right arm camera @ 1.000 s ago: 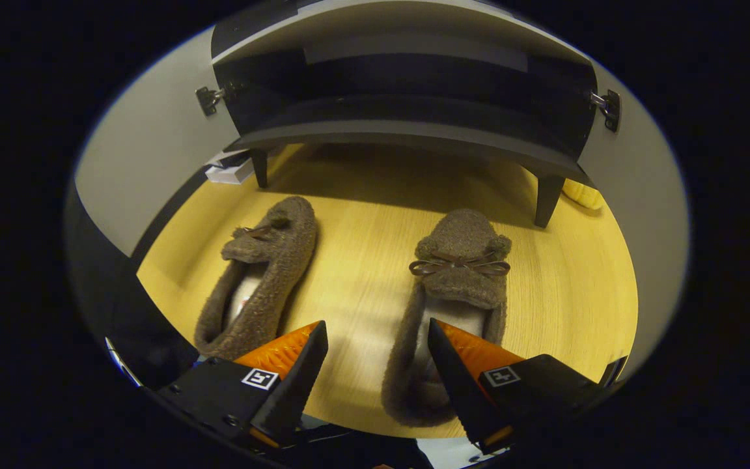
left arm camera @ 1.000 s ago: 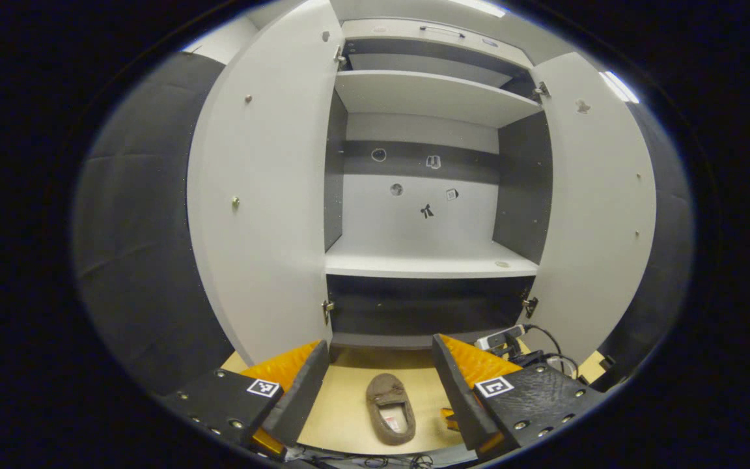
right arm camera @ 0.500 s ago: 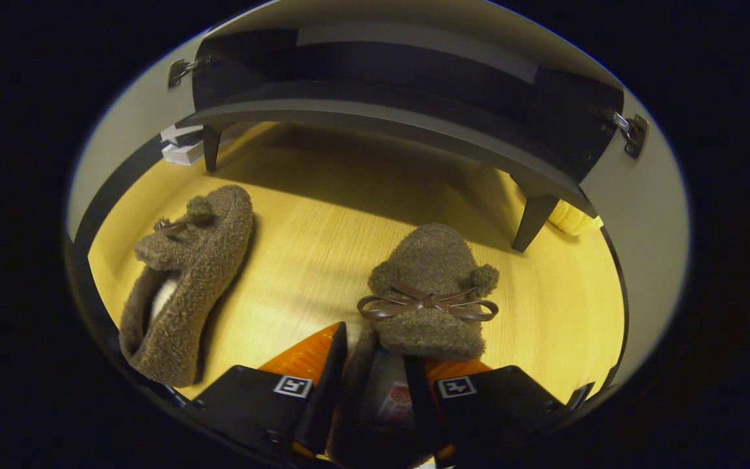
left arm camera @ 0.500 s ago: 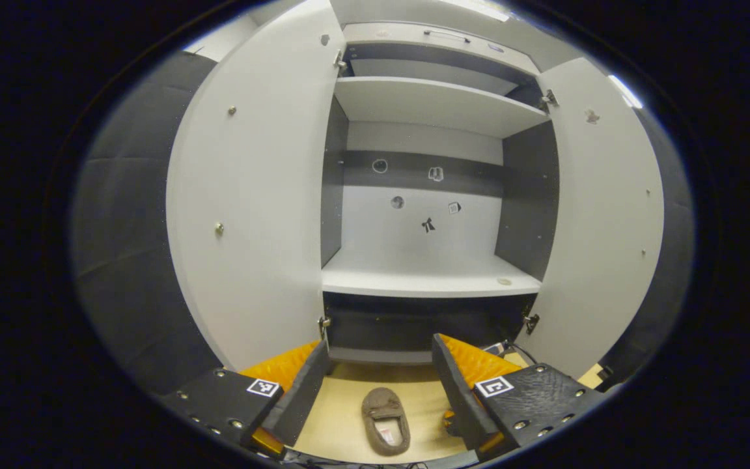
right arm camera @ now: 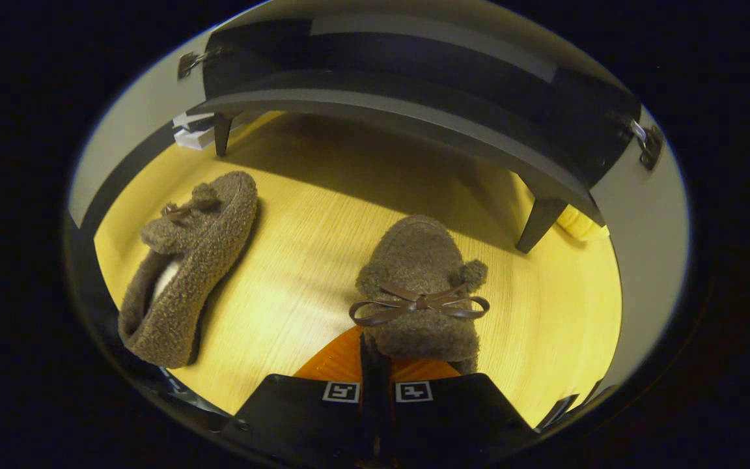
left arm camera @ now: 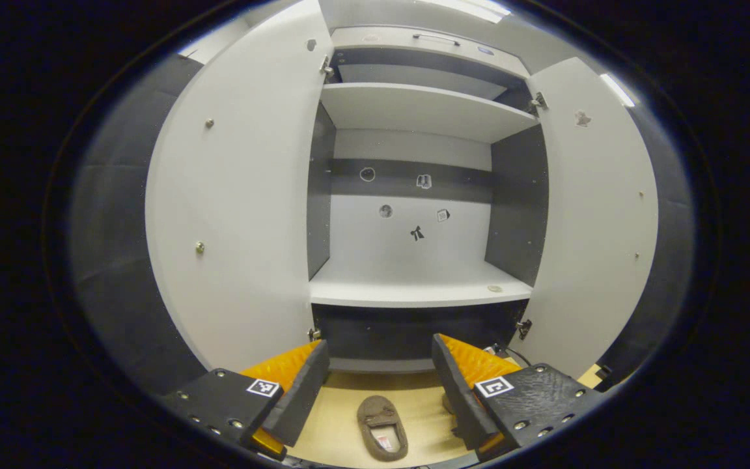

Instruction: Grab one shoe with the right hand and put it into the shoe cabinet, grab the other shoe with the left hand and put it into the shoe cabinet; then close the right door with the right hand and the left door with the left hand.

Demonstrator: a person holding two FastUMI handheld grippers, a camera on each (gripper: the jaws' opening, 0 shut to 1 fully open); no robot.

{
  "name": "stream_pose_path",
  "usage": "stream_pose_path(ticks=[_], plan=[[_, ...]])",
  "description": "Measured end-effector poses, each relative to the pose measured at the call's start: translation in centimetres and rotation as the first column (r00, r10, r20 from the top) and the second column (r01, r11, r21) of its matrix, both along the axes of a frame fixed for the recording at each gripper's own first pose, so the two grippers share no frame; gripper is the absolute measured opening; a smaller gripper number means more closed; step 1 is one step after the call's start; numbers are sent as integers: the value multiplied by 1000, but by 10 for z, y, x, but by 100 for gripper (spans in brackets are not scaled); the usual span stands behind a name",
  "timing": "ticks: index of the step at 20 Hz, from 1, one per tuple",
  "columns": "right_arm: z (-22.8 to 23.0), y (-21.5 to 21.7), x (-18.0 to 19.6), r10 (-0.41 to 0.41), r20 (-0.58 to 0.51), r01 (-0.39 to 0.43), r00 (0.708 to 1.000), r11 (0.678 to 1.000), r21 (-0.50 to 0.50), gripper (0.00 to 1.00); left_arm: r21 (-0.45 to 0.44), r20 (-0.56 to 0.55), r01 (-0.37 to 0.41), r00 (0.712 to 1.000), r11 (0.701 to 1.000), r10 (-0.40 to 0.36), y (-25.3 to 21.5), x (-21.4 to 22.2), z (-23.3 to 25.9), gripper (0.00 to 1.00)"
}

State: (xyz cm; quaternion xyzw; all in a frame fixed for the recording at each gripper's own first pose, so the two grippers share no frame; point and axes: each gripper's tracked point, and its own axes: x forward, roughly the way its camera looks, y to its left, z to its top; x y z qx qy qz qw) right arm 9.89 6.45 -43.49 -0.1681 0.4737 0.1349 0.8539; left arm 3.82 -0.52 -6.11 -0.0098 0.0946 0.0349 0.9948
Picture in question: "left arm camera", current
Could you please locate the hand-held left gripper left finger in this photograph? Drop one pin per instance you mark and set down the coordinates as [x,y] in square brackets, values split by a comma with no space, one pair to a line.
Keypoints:
[300,397]

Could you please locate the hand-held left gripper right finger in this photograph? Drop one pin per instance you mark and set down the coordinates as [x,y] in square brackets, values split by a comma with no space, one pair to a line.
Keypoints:
[459,404]

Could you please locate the grey shoe cabinet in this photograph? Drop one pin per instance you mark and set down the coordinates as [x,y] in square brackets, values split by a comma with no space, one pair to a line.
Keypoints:
[414,111]

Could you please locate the black metal table clamp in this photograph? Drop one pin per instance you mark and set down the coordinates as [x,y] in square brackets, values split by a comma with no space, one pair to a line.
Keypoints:
[603,374]

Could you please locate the black backdrop cloth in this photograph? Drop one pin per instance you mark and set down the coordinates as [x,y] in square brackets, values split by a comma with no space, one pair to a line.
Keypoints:
[114,228]
[671,260]

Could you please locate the ceiling light panel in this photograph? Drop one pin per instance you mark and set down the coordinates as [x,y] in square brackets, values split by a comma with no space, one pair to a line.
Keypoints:
[617,90]
[466,8]

